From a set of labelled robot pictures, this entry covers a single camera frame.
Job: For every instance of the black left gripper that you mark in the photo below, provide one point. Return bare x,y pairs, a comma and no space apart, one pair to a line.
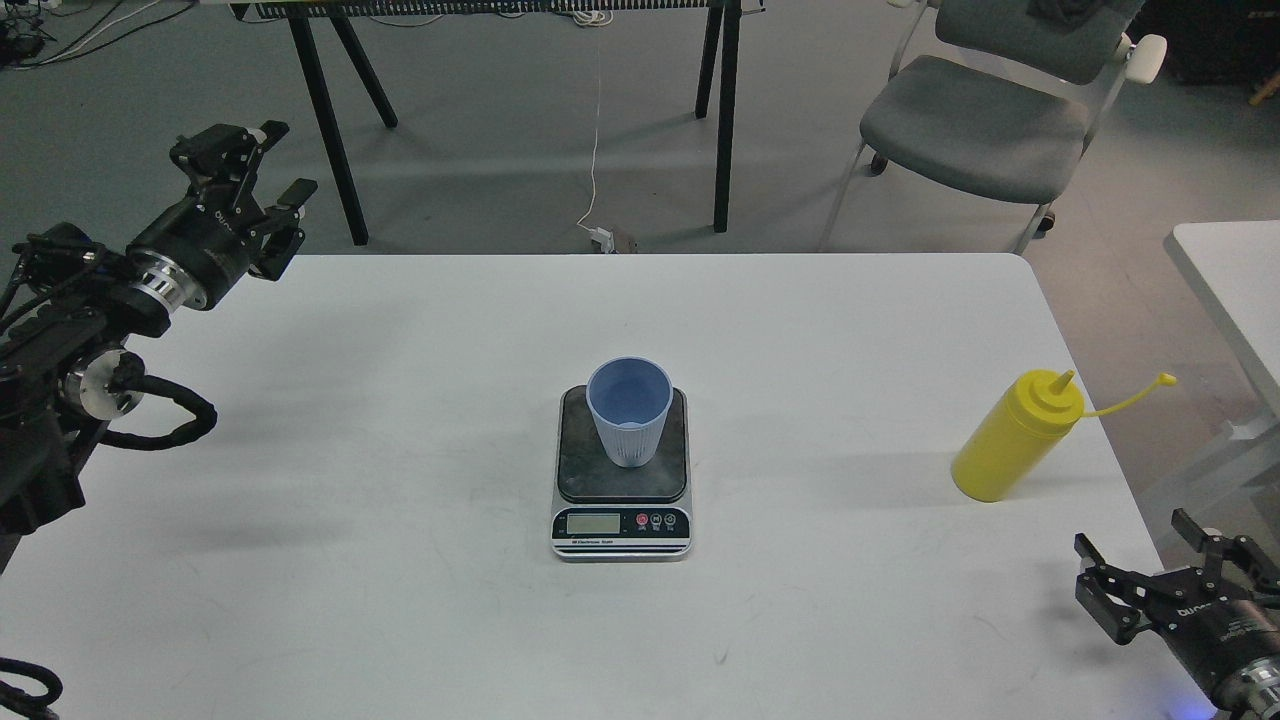
189,257

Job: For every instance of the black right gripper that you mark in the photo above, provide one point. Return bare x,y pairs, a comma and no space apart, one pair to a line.
1223,635

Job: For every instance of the yellow squeeze bottle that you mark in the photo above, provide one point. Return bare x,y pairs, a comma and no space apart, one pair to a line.
1037,411

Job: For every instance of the blue plastic cup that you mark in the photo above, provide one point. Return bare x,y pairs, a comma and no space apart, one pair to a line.
629,399

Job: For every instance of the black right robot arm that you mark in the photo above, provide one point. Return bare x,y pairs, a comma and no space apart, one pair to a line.
1219,619

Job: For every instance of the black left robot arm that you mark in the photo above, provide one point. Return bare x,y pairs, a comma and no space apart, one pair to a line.
69,382

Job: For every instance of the digital kitchen scale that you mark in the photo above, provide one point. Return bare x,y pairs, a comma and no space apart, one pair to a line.
605,513

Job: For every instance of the white side table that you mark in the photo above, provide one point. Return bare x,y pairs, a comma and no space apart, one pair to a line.
1233,270

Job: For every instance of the white power plug on floor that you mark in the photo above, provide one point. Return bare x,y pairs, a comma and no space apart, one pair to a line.
614,241

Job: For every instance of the black-legged background table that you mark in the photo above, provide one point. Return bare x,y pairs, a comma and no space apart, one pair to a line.
444,103

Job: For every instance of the grey office chair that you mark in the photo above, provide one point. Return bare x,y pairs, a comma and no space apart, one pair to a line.
990,136

